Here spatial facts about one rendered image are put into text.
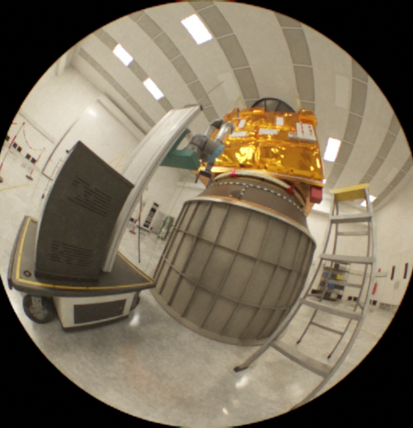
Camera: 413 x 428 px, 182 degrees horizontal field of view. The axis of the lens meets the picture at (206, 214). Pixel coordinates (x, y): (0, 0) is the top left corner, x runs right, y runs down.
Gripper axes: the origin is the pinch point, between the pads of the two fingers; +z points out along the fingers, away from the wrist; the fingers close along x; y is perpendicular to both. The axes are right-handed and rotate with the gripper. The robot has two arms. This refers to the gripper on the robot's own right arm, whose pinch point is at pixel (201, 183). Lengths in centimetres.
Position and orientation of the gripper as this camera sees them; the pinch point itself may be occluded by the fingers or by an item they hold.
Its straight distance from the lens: 132.7
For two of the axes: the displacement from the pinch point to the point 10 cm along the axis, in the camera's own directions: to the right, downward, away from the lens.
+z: -4.0, 8.9, 2.0
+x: 8.6, 4.4, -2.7
